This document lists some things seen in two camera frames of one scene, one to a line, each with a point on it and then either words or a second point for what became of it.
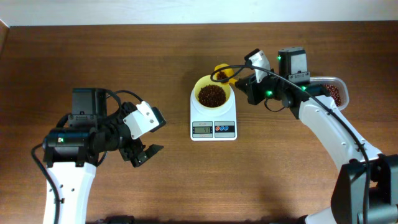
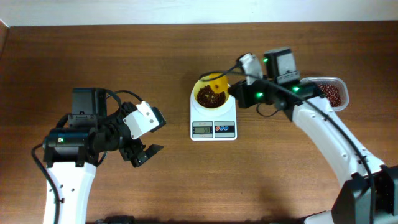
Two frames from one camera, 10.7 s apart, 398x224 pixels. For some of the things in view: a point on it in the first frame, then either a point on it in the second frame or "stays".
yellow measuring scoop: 229,72 -> 218,84
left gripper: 128,153 stays
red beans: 214,96 stays
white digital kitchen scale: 213,125 stays
